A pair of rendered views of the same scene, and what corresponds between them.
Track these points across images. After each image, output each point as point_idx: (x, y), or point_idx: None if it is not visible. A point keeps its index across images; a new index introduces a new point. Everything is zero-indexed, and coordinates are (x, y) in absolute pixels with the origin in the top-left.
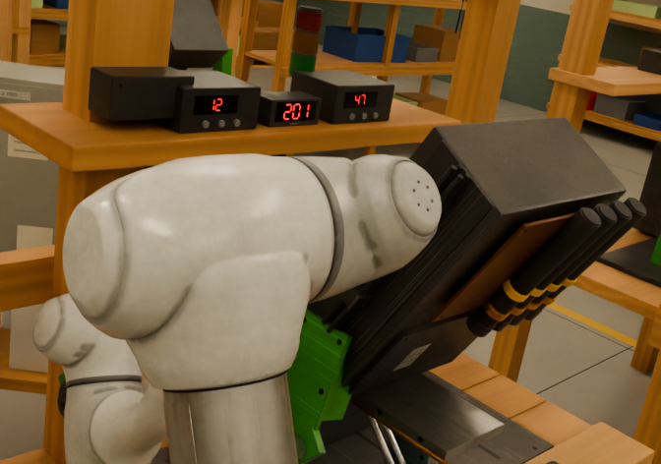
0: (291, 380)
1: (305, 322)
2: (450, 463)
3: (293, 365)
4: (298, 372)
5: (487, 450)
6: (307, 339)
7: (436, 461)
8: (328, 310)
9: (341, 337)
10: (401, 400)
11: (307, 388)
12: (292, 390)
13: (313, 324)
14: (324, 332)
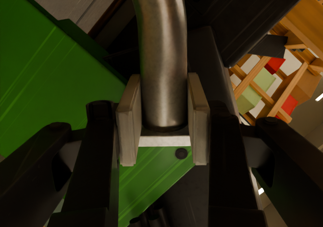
0: (59, 85)
1: (174, 155)
2: (55, 13)
3: (93, 100)
4: (75, 110)
5: (76, 23)
6: (138, 151)
7: (55, 4)
8: (181, 195)
9: (118, 224)
10: None
11: (36, 124)
12: (37, 82)
13: (163, 172)
14: (139, 192)
